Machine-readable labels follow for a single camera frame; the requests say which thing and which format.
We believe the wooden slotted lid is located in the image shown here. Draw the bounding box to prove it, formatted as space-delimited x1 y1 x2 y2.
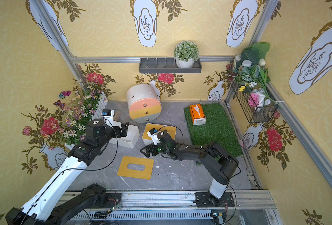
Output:
142 123 177 141
117 156 154 180

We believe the orange tissue pack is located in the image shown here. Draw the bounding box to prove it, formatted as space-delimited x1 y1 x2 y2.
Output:
189 104 206 126

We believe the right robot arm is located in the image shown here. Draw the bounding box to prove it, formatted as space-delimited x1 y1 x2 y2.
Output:
140 129 239 207

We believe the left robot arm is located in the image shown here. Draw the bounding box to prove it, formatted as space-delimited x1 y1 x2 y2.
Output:
5 119 129 225

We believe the wooden tray with stones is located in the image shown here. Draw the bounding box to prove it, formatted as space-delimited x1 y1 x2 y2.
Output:
113 110 121 122

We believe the white fence flower planter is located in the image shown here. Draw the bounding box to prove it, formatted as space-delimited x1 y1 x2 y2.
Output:
57 86 107 145

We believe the round pastel drawer cabinet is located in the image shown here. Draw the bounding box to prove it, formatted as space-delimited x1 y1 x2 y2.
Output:
127 84 162 123

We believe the green artificial grass mat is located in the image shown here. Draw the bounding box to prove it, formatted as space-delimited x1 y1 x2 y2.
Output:
184 103 243 157

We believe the potted green succulent plant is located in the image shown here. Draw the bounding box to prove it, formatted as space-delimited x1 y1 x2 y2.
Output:
174 40 199 68

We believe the artificial flower bouquet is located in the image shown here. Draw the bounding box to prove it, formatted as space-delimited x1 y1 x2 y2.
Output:
233 42 280 109

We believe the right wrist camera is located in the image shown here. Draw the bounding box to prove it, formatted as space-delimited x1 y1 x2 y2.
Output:
147 128 160 145

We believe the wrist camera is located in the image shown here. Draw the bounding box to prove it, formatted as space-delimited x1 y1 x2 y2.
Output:
147 128 160 145
102 109 114 123

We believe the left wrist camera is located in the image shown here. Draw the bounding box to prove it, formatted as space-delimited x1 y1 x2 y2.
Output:
102 109 114 123

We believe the grey wall shelf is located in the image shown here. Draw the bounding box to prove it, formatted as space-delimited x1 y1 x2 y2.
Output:
139 57 202 74

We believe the black wire wall basket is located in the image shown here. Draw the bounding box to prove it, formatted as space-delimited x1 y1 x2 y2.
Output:
230 60 278 123

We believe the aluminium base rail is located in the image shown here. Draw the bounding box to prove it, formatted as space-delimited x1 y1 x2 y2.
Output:
32 190 283 225

